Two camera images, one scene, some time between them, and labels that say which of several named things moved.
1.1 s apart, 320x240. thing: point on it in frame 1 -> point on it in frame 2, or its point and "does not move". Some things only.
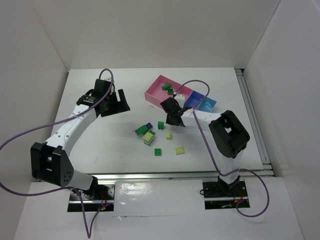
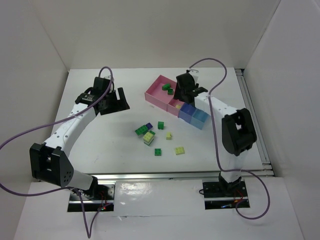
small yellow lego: x=169 y=136 does not move
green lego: x=166 y=87 does not move
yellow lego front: x=180 y=150 does not move
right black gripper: x=172 y=114 -> x=186 y=92
